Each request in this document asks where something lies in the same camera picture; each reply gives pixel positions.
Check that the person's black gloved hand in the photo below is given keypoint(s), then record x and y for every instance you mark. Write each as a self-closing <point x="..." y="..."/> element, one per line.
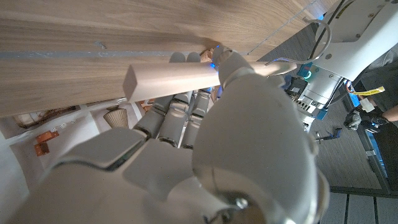
<point x="370" y="117"/>

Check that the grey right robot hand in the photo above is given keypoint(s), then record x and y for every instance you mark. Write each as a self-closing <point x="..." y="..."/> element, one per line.
<point x="248" y="140"/>

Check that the tan adhesive wrap strip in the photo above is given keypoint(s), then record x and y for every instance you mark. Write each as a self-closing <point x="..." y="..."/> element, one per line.
<point x="206" y="56"/>

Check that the wooden hanger with metal hook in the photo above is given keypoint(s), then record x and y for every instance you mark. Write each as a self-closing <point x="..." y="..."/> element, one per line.
<point x="168" y="79"/>

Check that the person's bare forearm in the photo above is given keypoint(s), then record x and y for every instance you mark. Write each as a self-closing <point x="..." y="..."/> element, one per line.
<point x="393" y="113"/>

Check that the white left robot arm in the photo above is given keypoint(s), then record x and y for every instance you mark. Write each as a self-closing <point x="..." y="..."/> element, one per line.
<point x="357" y="31"/>

